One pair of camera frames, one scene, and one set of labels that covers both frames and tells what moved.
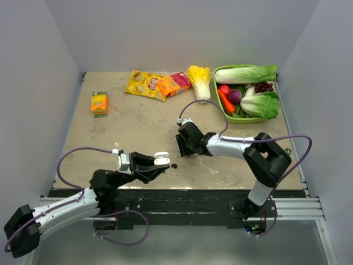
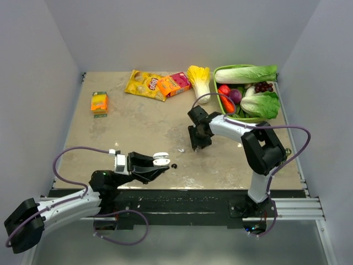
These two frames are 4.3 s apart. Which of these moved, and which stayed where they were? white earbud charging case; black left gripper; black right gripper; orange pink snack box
Moved: black right gripper
Stayed: orange pink snack box; black left gripper; white earbud charging case
